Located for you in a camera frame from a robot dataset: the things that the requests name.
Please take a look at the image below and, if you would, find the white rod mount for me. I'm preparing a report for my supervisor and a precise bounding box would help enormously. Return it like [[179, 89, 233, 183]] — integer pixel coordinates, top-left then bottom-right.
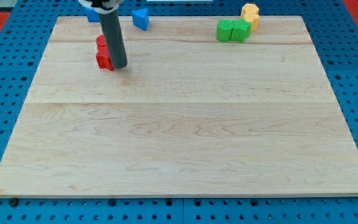
[[78, 0, 124, 14]]

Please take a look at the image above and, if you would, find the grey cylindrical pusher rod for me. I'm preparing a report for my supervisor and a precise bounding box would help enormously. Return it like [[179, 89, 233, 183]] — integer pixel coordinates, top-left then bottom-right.
[[98, 11, 127, 69]]

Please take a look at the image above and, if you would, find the red circle block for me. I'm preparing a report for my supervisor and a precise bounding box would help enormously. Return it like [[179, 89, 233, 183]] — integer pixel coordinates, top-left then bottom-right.
[[95, 35, 106, 47]]

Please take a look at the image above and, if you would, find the red star block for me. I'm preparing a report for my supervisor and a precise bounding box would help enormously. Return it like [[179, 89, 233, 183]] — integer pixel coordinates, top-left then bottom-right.
[[96, 46, 114, 71]]

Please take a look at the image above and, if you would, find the blue cube block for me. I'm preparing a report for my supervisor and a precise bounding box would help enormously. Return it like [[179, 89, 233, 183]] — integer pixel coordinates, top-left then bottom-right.
[[85, 8, 99, 22]]

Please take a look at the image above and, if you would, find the green circle block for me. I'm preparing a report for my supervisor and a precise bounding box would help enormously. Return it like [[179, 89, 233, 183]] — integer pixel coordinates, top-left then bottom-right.
[[216, 19, 234, 42]]

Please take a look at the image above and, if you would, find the green star block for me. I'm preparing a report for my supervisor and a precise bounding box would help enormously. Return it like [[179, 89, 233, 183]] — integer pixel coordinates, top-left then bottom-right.
[[231, 19, 252, 42]]

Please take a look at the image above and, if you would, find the yellow star block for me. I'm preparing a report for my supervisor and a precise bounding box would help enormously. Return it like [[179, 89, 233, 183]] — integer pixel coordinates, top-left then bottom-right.
[[243, 14, 260, 31]]

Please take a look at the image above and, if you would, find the blue triangle block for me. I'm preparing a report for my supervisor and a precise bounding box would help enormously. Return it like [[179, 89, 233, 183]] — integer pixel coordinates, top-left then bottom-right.
[[132, 8, 149, 30]]

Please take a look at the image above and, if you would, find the light wooden board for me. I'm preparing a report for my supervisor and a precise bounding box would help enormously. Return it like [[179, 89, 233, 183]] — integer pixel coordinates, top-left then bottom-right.
[[0, 16, 358, 198]]

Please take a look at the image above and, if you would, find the yellow hexagon block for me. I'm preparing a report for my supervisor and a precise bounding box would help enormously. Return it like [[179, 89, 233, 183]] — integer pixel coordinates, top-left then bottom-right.
[[241, 3, 259, 19]]

